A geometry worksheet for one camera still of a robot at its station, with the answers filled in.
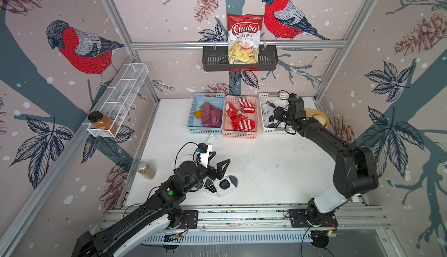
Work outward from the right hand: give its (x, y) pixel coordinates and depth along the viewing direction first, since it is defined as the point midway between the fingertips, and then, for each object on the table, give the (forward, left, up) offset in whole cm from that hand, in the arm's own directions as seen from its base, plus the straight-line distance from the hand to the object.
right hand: (276, 109), depth 92 cm
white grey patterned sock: (-37, +28, -16) cm, 49 cm away
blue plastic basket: (0, +48, -16) cm, 51 cm away
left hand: (-29, +26, +3) cm, 39 cm away
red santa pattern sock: (+1, +17, -14) cm, 22 cm away
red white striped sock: (+13, +15, -11) cm, 23 cm away
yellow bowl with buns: (+8, -29, -13) cm, 33 cm away
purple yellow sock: (+6, +41, -11) cm, 43 cm away
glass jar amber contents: (-33, +64, -8) cm, 72 cm away
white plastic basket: (+22, +2, -12) cm, 25 cm away
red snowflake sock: (+9, +23, -15) cm, 29 cm away
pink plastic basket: (-3, +27, -16) cm, 32 cm away
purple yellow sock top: (-2, +34, -11) cm, 36 cm away
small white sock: (-11, +36, -14) cm, 40 cm away
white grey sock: (+10, +2, -11) cm, 15 cm away
